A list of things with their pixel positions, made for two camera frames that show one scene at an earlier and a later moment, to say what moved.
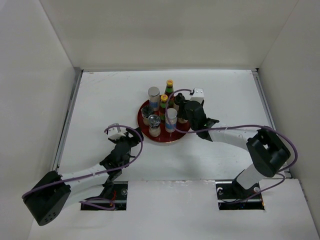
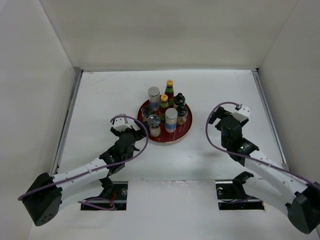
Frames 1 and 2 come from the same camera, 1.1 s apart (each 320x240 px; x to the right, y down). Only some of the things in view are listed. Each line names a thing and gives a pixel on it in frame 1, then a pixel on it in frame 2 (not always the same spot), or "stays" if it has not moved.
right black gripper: x=182 y=107 → x=220 y=113
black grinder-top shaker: x=154 y=122 stays
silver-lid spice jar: x=154 y=93 stays
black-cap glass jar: x=146 y=111 stays
